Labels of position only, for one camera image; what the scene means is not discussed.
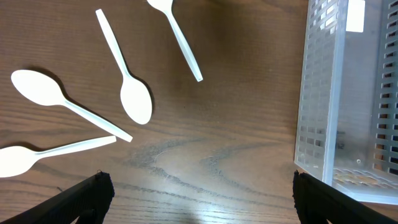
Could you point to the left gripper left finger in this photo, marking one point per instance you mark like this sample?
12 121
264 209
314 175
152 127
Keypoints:
86 202

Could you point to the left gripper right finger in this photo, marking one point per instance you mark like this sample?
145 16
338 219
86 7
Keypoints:
318 203

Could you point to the white spoon handle up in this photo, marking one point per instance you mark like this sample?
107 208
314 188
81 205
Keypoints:
135 96

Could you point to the white spoon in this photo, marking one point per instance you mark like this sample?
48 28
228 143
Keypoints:
16 160
165 6
43 90

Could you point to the clear plastic basket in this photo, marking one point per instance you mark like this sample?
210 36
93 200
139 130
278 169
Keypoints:
347 115

